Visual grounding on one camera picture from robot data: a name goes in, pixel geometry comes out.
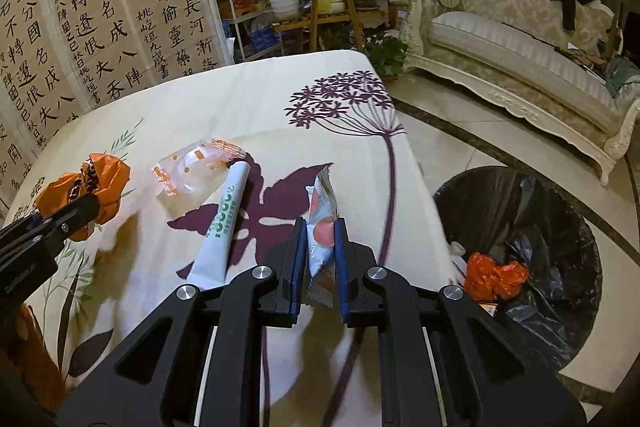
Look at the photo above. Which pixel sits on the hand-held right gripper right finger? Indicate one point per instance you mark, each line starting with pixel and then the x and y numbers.
pixel 342 272

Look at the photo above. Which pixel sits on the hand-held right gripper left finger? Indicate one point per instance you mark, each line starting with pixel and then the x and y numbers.
pixel 296 267

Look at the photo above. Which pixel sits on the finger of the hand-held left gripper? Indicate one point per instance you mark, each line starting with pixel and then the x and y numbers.
pixel 75 214
pixel 30 220

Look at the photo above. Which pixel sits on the white and pink snack packet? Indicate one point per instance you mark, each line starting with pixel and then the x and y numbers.
pixel 321 232

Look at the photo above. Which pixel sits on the white tube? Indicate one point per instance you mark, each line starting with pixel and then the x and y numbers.
pixel 220 227

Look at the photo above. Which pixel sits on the red-orange wrapper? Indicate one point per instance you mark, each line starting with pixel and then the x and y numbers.
pixel 487 277

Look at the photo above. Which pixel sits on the trash bin with black bag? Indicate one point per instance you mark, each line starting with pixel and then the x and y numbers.
pixel 550 232

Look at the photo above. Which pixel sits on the person's left forearm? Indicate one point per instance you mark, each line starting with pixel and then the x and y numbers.
pixel 30 357

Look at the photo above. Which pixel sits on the clear wrapper with orange print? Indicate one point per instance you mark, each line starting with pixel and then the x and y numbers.
pixel 192 167

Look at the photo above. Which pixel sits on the small green floor plant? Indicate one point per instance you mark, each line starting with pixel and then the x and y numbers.
pixel 387 54

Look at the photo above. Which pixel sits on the blue crate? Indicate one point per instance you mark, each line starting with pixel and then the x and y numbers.
pixel 262 39

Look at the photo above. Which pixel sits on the white metal shelf rack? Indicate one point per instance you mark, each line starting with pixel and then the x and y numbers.
pixel 237 22

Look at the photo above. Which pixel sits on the wooden plant stand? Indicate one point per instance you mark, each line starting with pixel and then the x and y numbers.
pixel 345 17

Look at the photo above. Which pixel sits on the white bowl with yellow contents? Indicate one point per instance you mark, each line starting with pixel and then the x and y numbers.
pixel 332 4

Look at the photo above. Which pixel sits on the cream carved sofa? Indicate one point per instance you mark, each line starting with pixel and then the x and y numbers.
pixel 500 47

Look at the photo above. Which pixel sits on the teal cloth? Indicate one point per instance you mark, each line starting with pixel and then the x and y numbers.
pixel 622 77

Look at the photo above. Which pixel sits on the calligraphy wall hanging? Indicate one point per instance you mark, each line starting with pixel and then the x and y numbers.
pixel 100 7

